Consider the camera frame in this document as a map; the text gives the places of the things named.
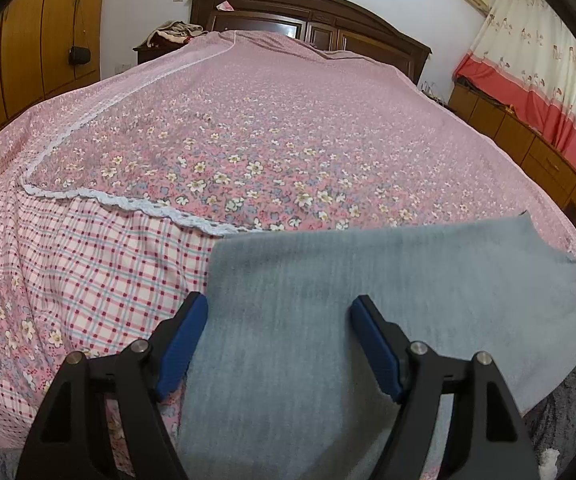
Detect pink item on headboard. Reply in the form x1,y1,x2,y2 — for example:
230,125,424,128
215,0,235,12

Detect pink floral bedspread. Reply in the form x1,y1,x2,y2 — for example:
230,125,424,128
0,32,576,448

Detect wooden low cabinet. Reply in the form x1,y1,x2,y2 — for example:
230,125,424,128
448,78,576,228

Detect black wardrobe door knob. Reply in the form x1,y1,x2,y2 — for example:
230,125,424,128
68,46,92,66

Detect wooden wardrobe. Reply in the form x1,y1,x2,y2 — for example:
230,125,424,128
0,0,102,129

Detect grey fleece pants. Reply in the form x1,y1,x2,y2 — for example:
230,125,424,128
177,214,576,479

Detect dark wooden headboard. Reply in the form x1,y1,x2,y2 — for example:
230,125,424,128
190,0,431,82

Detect cream and red curtain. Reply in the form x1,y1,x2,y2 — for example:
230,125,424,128
454,0,576,169

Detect clothes pile on nightstand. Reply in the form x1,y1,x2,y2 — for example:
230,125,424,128
145,21,207,48

